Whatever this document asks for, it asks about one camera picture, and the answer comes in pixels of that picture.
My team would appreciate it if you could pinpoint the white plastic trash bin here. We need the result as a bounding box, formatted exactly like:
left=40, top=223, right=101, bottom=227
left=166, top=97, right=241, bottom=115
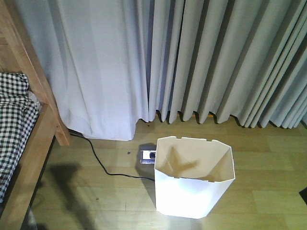
left=154, top=136, right=236, bottom=219

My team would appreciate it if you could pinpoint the silver floor power outlet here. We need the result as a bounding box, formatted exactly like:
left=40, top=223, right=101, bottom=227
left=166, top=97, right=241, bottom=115
left=139, top=143, right=156, bottom=164

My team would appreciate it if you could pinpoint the light grey pleated curtain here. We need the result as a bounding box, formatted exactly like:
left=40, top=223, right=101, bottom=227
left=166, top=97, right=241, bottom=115
left=16, top=0, right=307, bottom=140

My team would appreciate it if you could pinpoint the black white checkered bedding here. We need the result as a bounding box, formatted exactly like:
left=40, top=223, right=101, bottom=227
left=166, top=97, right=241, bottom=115
left=0, top=73, right=39, bottom=202

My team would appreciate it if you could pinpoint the black power cord on floor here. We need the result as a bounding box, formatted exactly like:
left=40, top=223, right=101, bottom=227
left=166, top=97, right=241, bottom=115
left=68, top=129, right=155, bottom=182

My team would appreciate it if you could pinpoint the wooden bed frame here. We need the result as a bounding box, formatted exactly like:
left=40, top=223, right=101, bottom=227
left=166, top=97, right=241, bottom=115
left=0, top=0, right=70, bottom=230

